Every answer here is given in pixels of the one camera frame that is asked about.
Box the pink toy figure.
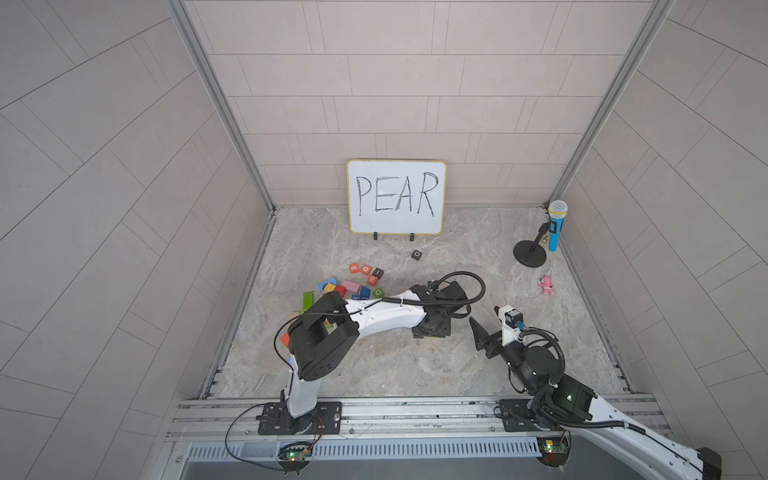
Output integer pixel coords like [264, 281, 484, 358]
[538, 275, 555, 295]

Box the pink rectangular block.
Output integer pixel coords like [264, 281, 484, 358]
[340, 280, 361, 295]

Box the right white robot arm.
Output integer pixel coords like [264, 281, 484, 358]
[469, 309, 722, 479]

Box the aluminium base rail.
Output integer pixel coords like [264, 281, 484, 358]
[161, 392, 673, 463]

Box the white PEAR whiteboard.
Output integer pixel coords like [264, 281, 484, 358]
[346, 159, 447, 235]

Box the blue wedge block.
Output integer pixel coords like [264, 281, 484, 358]
[352, 287, 371, 300]

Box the left green circuit board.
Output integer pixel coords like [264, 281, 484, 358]
[277, 442, 313, 472]

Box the black microphone stand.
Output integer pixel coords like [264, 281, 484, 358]
[513, 222, 549, 268]

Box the right green circuit board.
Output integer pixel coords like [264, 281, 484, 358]
[537, 438, 571, 468]

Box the green circuit board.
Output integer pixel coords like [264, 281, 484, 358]
[537, 438, 571, 468]
[277, 442, 313, 472]

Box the blue toy microphone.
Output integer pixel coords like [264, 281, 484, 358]
[547, 199, 568, 252]

